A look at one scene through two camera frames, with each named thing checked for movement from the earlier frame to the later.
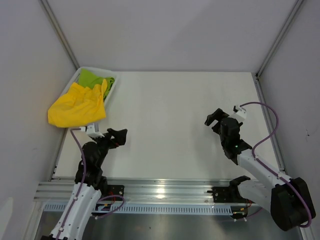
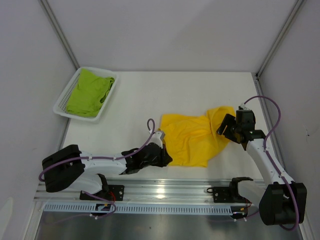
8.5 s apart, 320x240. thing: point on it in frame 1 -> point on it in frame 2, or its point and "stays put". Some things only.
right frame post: [298, 4] stays put
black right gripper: [216, 115] -> [228, 120]
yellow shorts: [79, 104] -> [191, 140]
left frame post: [45, 5] stays put
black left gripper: [119, 138] -> [165, 158]
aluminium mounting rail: [137, 189] stays put
